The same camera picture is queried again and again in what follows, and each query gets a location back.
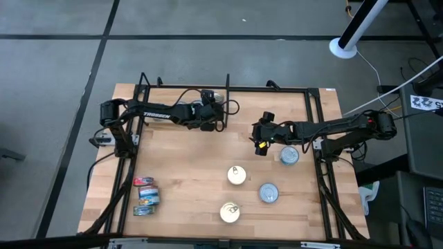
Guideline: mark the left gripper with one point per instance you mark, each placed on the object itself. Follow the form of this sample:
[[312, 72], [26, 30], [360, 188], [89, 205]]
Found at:
[[206, 115]]

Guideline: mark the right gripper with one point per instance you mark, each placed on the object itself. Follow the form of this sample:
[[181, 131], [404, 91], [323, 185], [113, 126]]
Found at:
[[277, 133]]

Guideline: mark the blue labelled tin can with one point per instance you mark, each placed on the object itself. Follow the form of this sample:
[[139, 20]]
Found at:
[[219, 98]]

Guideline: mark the gold-lid pink salmon can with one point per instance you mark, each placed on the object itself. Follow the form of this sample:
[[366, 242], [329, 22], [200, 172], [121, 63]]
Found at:
[[236, 175], [230, 212]]

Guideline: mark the blue red label salmon can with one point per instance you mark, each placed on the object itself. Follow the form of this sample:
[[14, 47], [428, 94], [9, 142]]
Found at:
[[148, 191]]

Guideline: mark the teal yellow label can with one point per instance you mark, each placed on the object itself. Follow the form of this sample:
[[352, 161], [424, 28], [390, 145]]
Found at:
[[149, 200]]

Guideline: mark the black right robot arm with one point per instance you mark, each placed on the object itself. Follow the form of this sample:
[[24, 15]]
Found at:
[[339, 126]]

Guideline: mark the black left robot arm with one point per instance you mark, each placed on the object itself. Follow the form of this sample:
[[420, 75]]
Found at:
[[155, 115]]

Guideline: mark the wooden shelf board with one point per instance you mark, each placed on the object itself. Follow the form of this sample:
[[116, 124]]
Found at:
[[162, 98]]

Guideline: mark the white green bag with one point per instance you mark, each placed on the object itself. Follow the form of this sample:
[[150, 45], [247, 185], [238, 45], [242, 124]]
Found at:
[[367, 197]]

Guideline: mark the white pole with round base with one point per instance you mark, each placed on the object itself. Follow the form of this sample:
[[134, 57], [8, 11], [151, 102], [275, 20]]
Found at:
[[342, 48]]

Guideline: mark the black power strip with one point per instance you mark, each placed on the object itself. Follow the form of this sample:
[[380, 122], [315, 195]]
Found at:
[[387, 89]]

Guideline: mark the black desk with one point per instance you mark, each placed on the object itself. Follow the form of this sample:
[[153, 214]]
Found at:
[[412, 193]]

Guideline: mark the dark grey desk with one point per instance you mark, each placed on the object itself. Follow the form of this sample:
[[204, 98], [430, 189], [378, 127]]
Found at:
[[425, 145]]

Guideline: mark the white marker tag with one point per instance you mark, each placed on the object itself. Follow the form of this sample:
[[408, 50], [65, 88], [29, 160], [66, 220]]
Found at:
[[424, 102]]

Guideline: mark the black keyboard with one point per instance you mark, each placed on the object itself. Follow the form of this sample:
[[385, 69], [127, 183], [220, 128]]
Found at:
[[434, 207]]

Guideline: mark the grey furniture foot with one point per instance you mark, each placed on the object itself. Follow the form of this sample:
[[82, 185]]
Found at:
[[12, 154]]

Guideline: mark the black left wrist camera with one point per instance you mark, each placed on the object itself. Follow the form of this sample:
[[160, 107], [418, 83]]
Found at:
[[207, 96]]

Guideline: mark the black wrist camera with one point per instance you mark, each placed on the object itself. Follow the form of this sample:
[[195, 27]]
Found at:
[[268, 117], [207, 96]]

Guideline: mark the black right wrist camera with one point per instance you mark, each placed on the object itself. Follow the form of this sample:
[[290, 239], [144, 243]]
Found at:
[[268, 117]]

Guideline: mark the black table frame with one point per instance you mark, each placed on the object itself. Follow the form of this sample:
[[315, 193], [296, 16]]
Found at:
[[263, 89]]

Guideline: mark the white bracket plate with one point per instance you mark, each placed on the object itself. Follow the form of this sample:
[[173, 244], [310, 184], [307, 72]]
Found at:
[[128, 242], [320, 245]]

